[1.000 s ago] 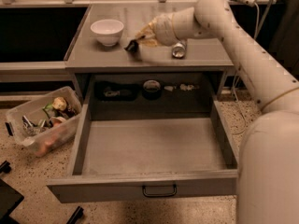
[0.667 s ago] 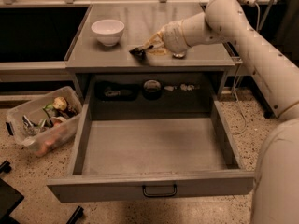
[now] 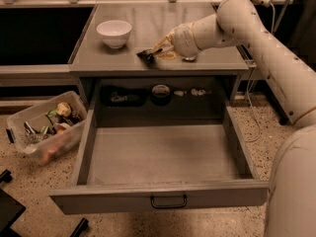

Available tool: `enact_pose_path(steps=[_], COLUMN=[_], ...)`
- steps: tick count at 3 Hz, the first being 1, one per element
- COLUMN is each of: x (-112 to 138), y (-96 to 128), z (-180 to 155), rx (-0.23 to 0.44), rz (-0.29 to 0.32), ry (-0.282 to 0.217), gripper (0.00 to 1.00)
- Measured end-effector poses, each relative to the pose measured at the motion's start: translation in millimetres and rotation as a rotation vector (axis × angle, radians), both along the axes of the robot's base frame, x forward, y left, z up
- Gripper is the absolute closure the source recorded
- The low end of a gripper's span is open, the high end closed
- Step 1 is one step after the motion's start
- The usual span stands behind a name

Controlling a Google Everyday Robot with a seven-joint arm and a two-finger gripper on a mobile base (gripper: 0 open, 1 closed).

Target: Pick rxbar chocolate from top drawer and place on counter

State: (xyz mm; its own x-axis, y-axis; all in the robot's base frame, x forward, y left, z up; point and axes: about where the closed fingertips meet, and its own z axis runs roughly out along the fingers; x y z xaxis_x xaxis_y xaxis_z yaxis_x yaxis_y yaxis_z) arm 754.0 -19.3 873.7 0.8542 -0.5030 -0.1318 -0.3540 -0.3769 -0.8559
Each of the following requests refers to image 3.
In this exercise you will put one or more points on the black drawer handle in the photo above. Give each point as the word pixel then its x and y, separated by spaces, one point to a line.
pixel 169 202

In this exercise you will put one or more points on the yellow sponge in bin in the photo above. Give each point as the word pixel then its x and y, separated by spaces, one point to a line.
pixel 64 109

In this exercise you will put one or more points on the grey counter cabinet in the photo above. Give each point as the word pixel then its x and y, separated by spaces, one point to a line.
pixel 151 21

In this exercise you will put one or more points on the clear plastic storage bin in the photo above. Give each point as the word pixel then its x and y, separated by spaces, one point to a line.
pixel 42 134

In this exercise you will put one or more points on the white bowl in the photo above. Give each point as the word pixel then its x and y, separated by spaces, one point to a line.
pixel 114 33

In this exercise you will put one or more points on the silver blue can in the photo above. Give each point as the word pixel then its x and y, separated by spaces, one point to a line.
pixel 190 58

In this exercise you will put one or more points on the black base lower left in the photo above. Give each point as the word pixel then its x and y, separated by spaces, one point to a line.
pixel 11 210

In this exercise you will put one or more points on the grey open drawer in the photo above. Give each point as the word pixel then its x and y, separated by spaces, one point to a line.
pixel 192 146

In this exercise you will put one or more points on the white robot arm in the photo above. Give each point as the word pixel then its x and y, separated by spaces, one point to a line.
pixel 291 205

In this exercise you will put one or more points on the white crumpled paper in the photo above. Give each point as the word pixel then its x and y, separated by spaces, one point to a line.
pixel 193 92

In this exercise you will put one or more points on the black rxbar chocolate bar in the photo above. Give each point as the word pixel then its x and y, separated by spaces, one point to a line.
pixel 147 55

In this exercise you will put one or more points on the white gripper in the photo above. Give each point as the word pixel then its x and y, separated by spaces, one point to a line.
pixel 184 40

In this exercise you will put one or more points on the black tape roll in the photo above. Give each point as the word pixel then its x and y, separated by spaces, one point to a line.
pixel 160 95

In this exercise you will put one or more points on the black bag under counter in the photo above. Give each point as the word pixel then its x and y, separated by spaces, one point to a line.
pixel 112 96

